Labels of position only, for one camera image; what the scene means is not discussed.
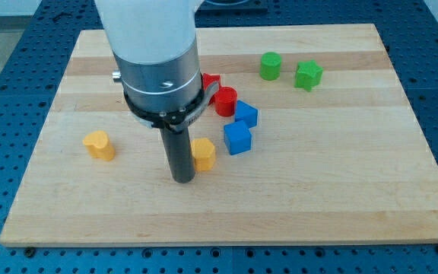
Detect front blue cube block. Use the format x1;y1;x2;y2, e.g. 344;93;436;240
224;120;252;155

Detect rear blue cube block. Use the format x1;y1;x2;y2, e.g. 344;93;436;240
234;100;259;128

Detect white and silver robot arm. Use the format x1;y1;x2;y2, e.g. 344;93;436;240
95;0;204;113

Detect blue cube block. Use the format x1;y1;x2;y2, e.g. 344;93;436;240
224;120;252;155
234;100;259;128

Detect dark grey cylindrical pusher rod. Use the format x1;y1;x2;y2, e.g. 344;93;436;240
160;128;195;183

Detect red star block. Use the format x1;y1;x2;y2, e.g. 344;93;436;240
202;73;221;105

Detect green star block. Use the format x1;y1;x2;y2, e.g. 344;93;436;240
294;59;324;91

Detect wooden board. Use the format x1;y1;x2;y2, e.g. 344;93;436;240
0;24;438;247

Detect red cylinder block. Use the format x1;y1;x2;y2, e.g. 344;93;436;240
214;87;237;117

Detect black clamp ring with lever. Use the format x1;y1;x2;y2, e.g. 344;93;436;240
122;81;220;133

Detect yellow heart block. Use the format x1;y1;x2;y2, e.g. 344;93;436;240
82;130;116;161

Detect yellow hexagon block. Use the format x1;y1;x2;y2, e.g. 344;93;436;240
191;138;217;171

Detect green cylinder block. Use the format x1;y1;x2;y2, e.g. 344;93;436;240
259;52;282;81

